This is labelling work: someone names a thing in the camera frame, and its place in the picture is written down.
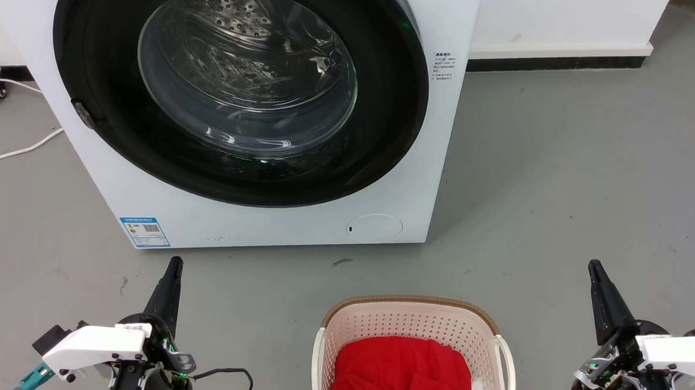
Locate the beige perforated laundry basket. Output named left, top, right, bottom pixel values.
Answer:
left=309, top=292, right=520, bottom=390

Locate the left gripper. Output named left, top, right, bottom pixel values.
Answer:
left=109, top=254, right=202, bottom=390

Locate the white power cable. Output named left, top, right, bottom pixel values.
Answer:
left=0, top=78, right=67, bottom=175

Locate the black baseboard strip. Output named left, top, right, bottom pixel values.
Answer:
left=466, top=48, right=648, bottom=80

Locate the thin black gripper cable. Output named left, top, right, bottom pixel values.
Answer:
left=189, top=365, right=255, bottom=390

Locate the red garment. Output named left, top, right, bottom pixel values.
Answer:
left=330, top=333, right=475, bottom=390

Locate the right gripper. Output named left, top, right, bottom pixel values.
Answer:
left=570, top=258, right=684, bottom=390

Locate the white front-load washing machine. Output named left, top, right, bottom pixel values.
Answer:
left=0, top=0, right=483, bottom=264

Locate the round black washer door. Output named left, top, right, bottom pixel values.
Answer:
left=45, top=0, right=434, bottom=215

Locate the round white filter cover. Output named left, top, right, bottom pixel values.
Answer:
left=346, top=213, right=405, bottom=245

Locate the teal connector piece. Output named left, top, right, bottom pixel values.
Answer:
left=13, top=362, right=54, bottom=390

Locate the blue energy label sticker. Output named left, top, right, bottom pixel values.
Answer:
left=118, top=215, right=172, bottom=250

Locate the small white warning sticker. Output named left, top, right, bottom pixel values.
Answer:
left=432, top=51, right=458, bottom=84

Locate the steel washer drum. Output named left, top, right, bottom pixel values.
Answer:
left=134, top=0, right=363, bottom=164

